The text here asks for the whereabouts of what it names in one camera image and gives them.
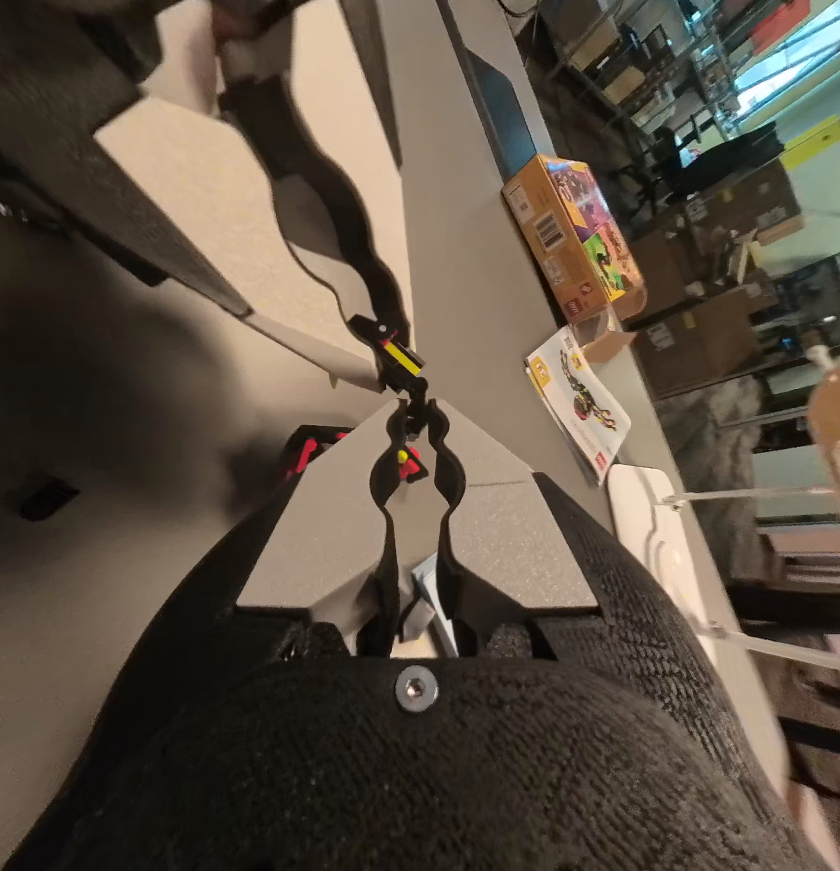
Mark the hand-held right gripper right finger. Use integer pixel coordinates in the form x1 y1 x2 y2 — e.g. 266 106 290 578
425 400 602 659

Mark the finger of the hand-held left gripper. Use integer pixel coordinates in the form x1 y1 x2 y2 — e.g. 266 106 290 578
219 0 415 355
96 95 393 394

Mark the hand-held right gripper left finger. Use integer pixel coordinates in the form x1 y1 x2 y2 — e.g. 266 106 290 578
235 400 407 657

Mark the red yellow black brick assembly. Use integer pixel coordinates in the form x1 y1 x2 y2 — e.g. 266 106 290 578
285 424 357 479

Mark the small black yellow brick assembly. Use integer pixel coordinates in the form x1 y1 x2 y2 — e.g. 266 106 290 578
349 314 429 397

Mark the orange toy set cardboard box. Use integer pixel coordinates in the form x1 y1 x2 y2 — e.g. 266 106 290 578
500 154 649 325

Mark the open instruction booklet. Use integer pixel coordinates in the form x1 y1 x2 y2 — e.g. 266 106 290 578
409 553 462 657

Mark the wooden board stand white base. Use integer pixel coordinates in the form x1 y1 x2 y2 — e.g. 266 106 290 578
605 343 840 797

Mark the closed instruction booklet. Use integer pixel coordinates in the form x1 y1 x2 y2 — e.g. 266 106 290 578
524 325 633 487

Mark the metal storage shelving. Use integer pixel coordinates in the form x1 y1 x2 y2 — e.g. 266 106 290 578
542 0 741 147

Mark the black office chair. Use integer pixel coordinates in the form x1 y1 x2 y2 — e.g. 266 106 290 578
653 122 787 204

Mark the shelving with red crates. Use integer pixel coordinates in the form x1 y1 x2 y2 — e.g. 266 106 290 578
750 0 812 55

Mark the yellow sign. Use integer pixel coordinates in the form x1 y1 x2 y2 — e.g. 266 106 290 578
781 116 840 171

